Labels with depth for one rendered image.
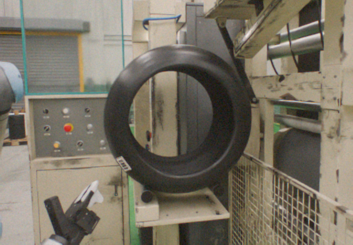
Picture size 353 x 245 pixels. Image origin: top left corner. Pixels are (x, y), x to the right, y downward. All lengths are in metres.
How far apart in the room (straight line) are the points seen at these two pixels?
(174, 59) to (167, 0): 0.50
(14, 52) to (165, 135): 9.74
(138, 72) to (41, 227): 1.24
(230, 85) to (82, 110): 1.00
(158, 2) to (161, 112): 0.53
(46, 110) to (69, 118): 0.13
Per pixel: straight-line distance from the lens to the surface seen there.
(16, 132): 7.62
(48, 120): 1.86
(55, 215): 0.94
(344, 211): 0.86
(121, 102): 1.04
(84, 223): 0.96
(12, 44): 11.01
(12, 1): 11.26
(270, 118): 1.56
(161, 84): 1.44
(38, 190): 1.91
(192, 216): 1.20
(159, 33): 1.46
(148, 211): 1.16
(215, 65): 1.09
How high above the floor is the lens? 1.31
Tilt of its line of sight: 5 degrees down
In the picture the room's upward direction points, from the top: 1 degrees counter-clockwise
